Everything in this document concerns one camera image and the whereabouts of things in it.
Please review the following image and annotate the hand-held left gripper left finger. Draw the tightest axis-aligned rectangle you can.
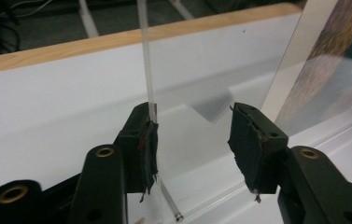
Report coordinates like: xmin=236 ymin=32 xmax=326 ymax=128
xmin=114 ymin=101 xmax=160 ymax=203

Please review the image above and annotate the clear acrylic photo frame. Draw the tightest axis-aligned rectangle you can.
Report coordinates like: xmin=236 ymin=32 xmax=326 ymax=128
xmin=135 ymin=0 xmax=352 ymax=224

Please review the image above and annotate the black cable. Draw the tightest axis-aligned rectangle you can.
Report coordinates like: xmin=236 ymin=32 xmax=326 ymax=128
xmin=0 ymin=17 xmax=22 ymax=59

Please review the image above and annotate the white metal stand leg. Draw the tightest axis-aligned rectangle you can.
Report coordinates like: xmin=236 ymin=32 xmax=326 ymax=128
xmin=77 ymin=0 xmax=101 ymax=39
xmin=167 ymin=0 xmax=195 ymax=21

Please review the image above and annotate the photo print with white border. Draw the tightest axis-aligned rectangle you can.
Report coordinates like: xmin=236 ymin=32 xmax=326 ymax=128
xmin=260 ymin=0 xmax=352 ymax=138

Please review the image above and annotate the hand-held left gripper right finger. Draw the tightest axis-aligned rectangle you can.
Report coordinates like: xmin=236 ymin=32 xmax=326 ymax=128
xmin=227 ymin=102 xmax=290 ymax=203

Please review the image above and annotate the white cable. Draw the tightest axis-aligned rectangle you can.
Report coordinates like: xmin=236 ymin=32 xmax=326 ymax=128
xmin=9 ymin=0 xmax=54 ymax=19

